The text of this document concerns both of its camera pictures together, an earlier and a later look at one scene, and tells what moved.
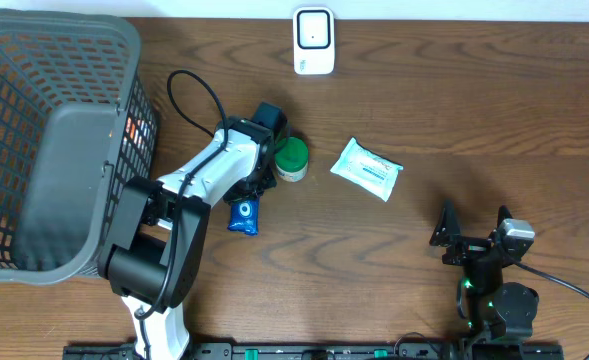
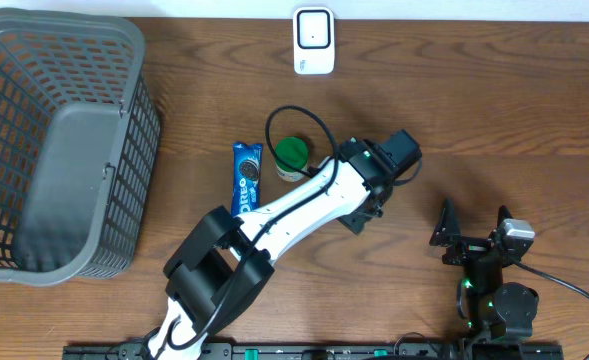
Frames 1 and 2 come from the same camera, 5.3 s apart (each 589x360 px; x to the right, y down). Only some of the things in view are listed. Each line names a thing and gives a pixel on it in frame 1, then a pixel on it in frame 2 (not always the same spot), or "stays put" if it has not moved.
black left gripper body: x=254 y=180 → x=369 y=204
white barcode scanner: x=314 y=40 stays put
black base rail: x=330 y=351 stays put
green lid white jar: x=291 y=159 stays put
